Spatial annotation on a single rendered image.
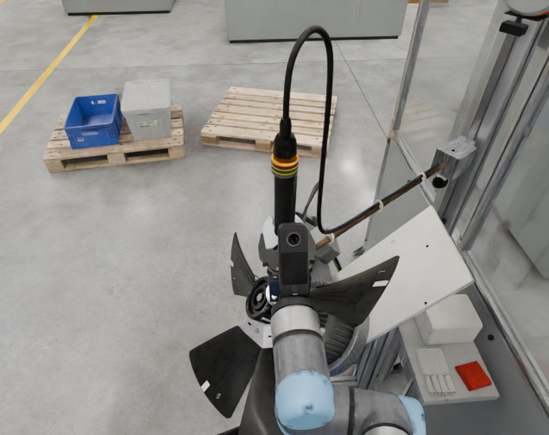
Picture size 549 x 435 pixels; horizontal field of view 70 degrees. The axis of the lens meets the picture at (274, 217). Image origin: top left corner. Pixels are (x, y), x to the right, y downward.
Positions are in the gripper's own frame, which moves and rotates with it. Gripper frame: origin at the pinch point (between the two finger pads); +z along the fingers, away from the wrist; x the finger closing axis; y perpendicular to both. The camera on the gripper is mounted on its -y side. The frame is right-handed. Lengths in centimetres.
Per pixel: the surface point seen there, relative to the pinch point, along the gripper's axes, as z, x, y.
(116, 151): 244, -123, 145
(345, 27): 543, 144, 145
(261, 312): 1.1, -4.9, 33.5
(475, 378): -5, 60, 69
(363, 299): -9.2, 15.8, 15.4
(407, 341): 10, 44, 71
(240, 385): -7, -12, 57
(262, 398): -17.5, -5.6, 39.7
